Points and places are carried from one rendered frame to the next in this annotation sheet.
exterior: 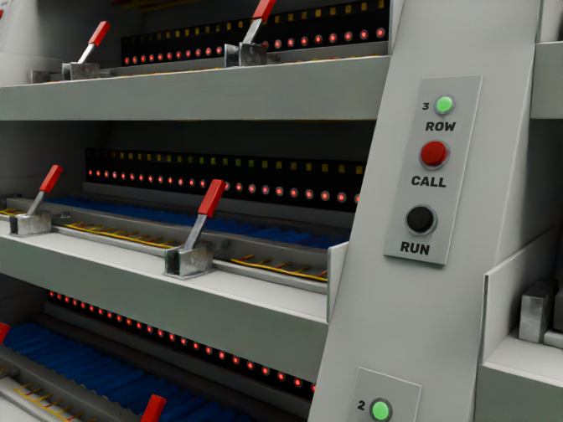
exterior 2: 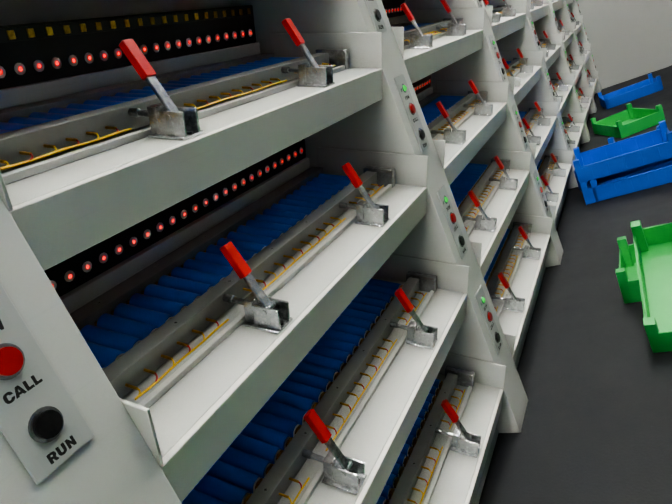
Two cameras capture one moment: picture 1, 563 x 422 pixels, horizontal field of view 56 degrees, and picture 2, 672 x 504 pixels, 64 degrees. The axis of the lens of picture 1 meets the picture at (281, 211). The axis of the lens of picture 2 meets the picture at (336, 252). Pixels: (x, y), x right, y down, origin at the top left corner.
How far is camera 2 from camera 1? 97 cm
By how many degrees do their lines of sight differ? 95
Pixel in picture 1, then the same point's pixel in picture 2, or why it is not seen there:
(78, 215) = (237, 287)
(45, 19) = not seen: outside the picture
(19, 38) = not seen: outside the picture
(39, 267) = (325, 314)
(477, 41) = (394, 59)
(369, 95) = (378, 89)
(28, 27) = not seen: outside the picture
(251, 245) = (348, 196)
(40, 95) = (167, 170)
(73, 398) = (347, 385)
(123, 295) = (376, 258)
